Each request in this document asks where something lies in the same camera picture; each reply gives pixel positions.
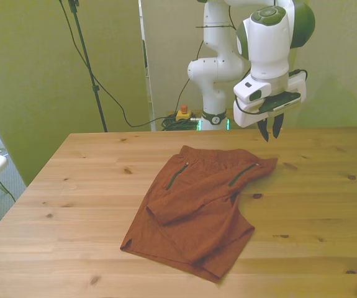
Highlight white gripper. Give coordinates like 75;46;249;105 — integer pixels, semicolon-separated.
233;99;286;143

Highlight rust orange shorts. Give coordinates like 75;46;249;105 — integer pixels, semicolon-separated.
119;145;279;284

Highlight yellow emergency stop box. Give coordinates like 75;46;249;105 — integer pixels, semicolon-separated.
175;104;195;123

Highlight black tripod stand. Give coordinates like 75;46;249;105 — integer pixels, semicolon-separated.
67;0;109;133

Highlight black and white wrist camera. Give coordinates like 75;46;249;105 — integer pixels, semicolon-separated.
258;70;308;114

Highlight coiled dark cables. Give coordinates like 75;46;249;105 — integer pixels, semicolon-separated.
160;114;202;132

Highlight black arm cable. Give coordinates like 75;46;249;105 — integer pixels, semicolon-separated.
174;6;309;115

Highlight white vertical post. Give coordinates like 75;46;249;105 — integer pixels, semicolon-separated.
138;0;156;132

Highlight black tripod cable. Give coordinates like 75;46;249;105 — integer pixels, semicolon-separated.
58;0;167;129

